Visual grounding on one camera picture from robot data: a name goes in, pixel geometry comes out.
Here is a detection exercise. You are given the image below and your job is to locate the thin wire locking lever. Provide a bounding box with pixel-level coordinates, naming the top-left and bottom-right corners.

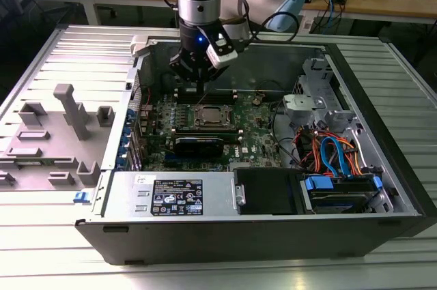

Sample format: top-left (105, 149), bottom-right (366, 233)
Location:
top-left (198, 89), bottom-right (215, 105)

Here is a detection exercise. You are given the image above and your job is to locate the orange wire bundle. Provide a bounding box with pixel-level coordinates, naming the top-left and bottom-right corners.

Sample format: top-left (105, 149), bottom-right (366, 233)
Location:
top-left (309, 132), bottom-right (365, 177)

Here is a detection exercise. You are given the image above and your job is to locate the CPU socket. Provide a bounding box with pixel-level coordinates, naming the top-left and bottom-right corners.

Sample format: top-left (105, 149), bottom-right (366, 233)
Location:
top-left (191, 103), bottom-right (236, 130)

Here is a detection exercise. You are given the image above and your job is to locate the white camera with black face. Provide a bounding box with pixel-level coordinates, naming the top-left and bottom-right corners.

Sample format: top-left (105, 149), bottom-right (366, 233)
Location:
top-left (205, 32), bottom-right (239, 68)

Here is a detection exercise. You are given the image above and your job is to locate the thin red wire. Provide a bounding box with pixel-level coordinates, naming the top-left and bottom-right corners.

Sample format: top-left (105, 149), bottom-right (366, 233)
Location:
top-left (131, 83), bottom-right (153, 110)

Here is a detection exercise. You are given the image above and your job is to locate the blue cable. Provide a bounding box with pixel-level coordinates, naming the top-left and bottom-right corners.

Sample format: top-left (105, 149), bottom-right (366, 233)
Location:
top-left (320, 0), bottom-right (339, 28)

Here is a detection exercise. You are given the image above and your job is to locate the black internal cable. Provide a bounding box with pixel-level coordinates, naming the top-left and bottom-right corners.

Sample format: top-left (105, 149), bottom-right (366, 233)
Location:
top-left (269, 104), bottom-right (305, 170)

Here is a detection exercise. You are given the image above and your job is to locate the black rating label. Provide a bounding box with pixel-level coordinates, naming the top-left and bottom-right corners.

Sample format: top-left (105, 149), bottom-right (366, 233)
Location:
top-left (150, 178), bottom-right (203, 216)

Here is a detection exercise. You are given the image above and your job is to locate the silver square CPU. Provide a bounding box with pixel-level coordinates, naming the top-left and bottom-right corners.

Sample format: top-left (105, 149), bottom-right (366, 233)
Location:
top-left (201, 108), bottom-right (223, 123)

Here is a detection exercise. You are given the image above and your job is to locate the dark office chair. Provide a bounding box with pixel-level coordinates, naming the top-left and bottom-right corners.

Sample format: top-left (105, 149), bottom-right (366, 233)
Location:
top-left (0, 0), bottom-right (87, 66)

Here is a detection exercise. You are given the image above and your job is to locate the green motherboard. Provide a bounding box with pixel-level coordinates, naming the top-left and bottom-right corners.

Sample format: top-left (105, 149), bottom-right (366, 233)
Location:
top-left (141, 89), bottom-right (286, 172)

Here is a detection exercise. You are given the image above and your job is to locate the silver power supply unit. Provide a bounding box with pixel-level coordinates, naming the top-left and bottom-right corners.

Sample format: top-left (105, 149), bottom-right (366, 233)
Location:
top-left (101, 170), bottom-right (237, 218)

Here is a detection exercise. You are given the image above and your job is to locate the blue slot retainer strip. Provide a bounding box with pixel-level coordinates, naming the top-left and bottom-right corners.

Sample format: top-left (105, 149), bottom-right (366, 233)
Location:
top-left (115, 108), bottom-right (135, 171)

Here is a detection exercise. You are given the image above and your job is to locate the green RAM stick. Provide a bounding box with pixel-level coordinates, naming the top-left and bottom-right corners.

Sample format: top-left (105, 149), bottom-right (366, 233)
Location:
top-left (173, 126), bottom-right (238, 135)

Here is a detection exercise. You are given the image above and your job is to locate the black open PC case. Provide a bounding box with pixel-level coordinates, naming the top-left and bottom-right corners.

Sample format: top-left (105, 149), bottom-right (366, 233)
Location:
top-left (74, 32), bottom-right (437, 267)

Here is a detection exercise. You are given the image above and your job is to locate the black graphics card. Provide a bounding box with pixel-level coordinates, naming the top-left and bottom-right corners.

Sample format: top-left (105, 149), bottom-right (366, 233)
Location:
top-left (173, 135), bottom-right (225, 159)

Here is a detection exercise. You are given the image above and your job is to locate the hard disk in blue carrier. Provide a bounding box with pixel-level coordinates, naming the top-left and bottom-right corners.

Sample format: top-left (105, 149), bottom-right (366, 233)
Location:
top-left (299, 173), bottom-right (382, 215)

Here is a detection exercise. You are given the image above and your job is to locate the blue flat data wire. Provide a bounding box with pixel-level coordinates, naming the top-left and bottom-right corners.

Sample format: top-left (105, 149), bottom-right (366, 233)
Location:
top-left (320, 136), bottom-right (350, 178)

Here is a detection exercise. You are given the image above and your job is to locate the dark RAM stick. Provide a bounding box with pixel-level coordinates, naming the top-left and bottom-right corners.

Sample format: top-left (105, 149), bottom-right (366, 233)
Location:
top-left (174, 88), bottom-right (237, 97)

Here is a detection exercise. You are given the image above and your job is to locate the metal socket cover frame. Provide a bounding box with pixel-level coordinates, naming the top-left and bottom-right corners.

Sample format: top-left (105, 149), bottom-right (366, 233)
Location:
top-left (193, 104), bottom-right (235, 128)

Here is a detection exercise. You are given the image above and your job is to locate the gray plastic parts rack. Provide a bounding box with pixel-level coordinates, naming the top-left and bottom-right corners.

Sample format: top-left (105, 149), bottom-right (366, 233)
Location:
top-left (0, 83), bottom-right (115, 192)

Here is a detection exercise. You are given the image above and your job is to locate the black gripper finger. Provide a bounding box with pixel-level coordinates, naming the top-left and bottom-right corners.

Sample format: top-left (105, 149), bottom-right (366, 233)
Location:
top-left (200, 59), bottom-right (231, 95)
top-left (169, 50), bottom-right (202, 95)

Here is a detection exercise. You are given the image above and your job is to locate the black plastic shroud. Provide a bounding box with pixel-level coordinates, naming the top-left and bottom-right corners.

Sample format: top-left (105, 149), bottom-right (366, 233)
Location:
top-left (233, 168), bottom-right (303, 216)

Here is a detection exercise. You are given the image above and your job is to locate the silver metal drive cage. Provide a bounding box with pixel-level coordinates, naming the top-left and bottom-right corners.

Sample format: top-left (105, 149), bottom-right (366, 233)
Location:
top-left (282, 57), bottom-right (359, 127)

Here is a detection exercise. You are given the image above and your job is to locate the black camera cable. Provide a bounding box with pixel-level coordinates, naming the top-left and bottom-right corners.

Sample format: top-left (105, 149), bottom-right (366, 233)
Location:
top-left (150, 0), bottom-right (302, 44)

